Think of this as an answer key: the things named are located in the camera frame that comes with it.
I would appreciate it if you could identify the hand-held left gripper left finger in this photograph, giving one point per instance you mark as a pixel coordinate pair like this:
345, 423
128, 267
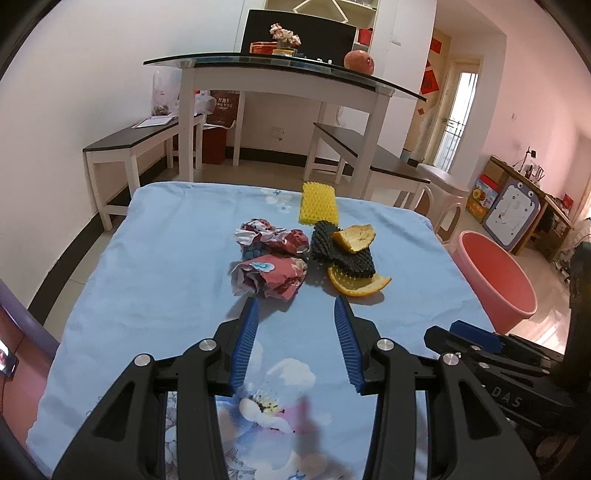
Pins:
244, 350

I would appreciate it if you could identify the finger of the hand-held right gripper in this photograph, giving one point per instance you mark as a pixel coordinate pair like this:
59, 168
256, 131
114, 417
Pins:
438, 339
475, 335

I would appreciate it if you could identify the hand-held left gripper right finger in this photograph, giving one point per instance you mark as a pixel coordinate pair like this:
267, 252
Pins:
348, 350

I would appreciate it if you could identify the pink plastic basin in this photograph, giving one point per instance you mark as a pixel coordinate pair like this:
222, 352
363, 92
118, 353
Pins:
498, 281

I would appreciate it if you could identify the red printed paper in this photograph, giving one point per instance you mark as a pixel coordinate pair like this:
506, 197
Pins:
272, 277
277, 237

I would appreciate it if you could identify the black foam fruit net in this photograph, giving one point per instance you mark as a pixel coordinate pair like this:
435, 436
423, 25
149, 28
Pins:
323, 242

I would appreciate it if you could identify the yellow foam fruit net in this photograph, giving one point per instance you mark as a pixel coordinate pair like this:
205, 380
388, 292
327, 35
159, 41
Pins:
317, 205

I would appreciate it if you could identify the orange peel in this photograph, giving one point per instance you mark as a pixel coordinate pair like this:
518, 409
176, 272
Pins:
355, 286
358, 237

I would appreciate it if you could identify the light blue floral tablecloth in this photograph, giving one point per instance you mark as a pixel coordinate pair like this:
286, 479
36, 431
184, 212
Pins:
161, 258

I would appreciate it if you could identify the children's drawing board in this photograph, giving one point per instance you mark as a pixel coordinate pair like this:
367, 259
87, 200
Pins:
510, 214

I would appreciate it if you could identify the colourful cardboard box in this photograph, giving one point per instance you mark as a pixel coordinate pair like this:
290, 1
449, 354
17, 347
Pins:
480, 196

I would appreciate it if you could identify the wooden desk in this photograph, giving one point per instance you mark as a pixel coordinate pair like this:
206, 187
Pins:
554, 210

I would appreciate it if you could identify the beige plastic stool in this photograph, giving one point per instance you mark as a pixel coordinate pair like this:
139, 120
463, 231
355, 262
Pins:
443, 182

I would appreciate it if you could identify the light blue bucket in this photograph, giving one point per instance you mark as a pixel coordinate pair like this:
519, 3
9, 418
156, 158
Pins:
407, 156

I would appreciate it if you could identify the black desk stand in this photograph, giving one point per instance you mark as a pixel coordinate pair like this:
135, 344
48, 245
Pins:
531, 154

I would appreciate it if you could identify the white bench with dark seat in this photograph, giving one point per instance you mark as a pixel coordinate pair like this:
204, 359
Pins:
120, 141
369, 157

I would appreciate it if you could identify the red bin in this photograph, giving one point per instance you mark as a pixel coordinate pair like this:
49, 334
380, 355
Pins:
216, 146

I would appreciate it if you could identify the purple plastic chair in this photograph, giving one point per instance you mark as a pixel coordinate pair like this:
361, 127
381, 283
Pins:
27, 309

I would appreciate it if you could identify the balcony door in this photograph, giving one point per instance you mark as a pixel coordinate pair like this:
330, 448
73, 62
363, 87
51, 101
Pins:
455, 115

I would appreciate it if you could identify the pink plastic chair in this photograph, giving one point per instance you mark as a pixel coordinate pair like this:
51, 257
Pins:
23, 397

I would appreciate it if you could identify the smartphone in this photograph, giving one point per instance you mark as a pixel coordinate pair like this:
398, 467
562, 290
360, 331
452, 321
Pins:
7, 361

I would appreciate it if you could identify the dark red paper bag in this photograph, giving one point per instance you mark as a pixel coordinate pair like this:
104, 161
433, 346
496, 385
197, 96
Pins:
224, 110

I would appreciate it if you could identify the sheet of paper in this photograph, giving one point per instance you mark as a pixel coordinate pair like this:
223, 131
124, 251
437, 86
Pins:
154, 122

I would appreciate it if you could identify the white shopping bag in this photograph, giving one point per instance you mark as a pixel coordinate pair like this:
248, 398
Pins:
204, 102

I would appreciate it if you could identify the large red paper decoration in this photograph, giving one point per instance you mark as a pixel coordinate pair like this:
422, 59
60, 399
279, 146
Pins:
431, 82

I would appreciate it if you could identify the clear plastic bag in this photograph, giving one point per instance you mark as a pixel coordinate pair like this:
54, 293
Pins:
165, 94

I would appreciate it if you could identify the glass-top white dining table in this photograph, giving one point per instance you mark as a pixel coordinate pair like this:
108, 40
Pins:
258, 76

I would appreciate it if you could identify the large red round fruit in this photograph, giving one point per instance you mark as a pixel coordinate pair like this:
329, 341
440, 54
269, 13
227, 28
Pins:
359, 62

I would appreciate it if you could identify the small red paper decoration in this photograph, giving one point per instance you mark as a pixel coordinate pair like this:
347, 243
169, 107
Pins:
436, 46

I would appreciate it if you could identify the yellow and white jar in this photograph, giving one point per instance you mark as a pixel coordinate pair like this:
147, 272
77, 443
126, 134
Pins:
283, 52

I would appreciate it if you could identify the red tin box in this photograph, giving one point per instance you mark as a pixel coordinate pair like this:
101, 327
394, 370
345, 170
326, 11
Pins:
262, 48

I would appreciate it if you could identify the small red box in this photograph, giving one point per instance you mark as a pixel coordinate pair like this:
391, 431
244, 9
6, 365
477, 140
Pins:
365, 37

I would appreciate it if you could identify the black monitor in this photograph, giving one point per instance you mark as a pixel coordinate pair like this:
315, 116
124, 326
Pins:
323, 39

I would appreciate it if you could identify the flower pot with dried flowers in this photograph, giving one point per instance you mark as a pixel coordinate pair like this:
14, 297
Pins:
285, 36

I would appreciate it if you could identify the white shelf cabinet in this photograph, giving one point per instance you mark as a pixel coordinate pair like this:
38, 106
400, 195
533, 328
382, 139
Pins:
364, 14

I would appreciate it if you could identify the white wall socket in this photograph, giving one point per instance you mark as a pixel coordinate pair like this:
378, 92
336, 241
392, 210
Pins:
278, 133

